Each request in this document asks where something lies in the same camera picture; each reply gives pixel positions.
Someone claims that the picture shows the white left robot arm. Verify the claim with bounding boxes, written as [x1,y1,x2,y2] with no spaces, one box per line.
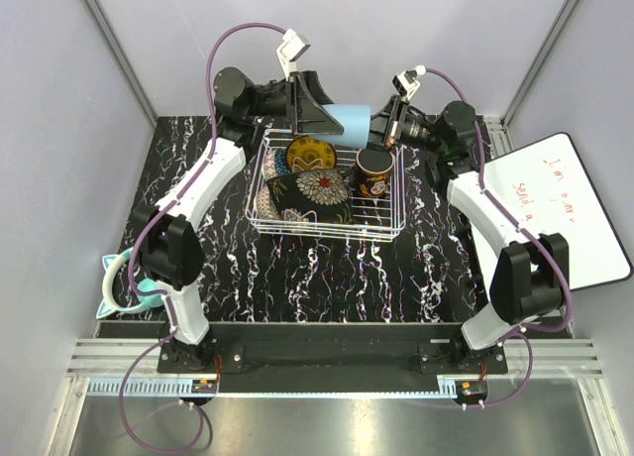
[128,66,344,373]

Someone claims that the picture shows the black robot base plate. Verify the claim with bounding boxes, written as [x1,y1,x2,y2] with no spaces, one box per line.
[71,321,573,399]

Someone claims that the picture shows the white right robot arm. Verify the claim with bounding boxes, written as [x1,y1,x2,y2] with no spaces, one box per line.
[368,94,572,374]

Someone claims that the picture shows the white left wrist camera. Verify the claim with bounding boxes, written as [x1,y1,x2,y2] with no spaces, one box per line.
[276,29,311,82]

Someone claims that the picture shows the blue patterned bowl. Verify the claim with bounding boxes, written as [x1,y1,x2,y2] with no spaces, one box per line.
[262,149,290,179]

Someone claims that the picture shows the yellow patterned plate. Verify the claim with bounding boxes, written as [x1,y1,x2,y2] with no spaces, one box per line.
[285,135,337,172]

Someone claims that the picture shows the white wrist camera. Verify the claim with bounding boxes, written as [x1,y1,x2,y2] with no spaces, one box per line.
[392,64,426,102]
[276,29,311,82]

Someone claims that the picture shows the beige patterned bowl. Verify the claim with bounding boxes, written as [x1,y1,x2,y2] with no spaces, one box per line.
[255,185,280,220]

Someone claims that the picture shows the light blue plastic cup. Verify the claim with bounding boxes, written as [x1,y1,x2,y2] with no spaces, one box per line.
[317,104,371,149]

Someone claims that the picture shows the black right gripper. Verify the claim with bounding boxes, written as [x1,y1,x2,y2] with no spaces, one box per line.
[341,96,444,156]

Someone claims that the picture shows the black marble pattern mat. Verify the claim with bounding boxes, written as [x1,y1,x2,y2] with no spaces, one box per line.
[118,113,501,324]

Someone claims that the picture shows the red and black mug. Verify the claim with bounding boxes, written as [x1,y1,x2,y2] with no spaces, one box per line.
[351,149,395,198]

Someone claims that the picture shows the white dry-erase board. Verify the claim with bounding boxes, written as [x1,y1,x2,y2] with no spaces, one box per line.
[484,133,633,290]

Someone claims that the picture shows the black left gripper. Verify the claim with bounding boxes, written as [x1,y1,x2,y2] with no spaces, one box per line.
[247,71,352,136]

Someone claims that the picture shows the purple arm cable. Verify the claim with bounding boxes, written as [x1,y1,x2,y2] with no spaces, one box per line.
[118,22,288,452]
[420,66,575,410]

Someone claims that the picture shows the teal cat-ear headphones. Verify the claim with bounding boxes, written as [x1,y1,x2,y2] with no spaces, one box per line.
[96,248,163,319]

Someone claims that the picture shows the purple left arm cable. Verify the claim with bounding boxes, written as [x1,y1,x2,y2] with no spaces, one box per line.
[118,22,288,452]

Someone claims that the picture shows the black floral square plate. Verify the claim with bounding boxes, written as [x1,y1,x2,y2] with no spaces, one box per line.
[266,169,353,224]

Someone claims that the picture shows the white wire dish rack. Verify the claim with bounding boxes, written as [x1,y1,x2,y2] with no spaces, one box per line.
[246,129,406,242]

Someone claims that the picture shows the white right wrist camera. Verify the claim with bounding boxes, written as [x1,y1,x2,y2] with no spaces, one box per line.
[392,64,426,102]

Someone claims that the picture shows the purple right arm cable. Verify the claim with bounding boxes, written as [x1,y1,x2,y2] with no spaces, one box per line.
[420,66,575,410]

